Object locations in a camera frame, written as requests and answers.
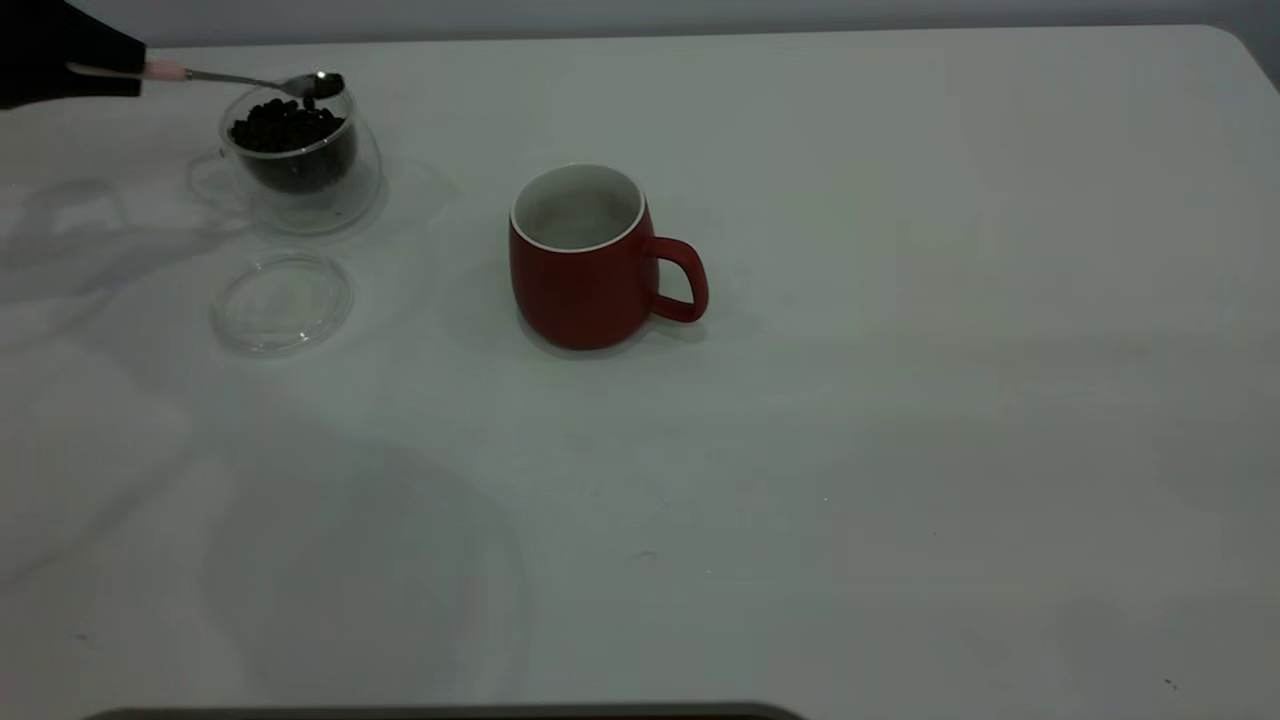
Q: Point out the clear glass cup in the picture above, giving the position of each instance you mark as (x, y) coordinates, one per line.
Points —
(325, 200)

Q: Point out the clear glass lid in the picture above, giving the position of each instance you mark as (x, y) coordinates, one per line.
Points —
(280, 310)

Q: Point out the red ceramic mug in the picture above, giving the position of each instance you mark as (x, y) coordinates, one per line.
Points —
(580, 300)

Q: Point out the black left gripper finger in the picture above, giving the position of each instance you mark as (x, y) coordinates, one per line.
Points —
(60, 35)
(60, 88)

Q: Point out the dark coffee beans pile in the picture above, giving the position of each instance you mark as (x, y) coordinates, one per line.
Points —
(285, 135)

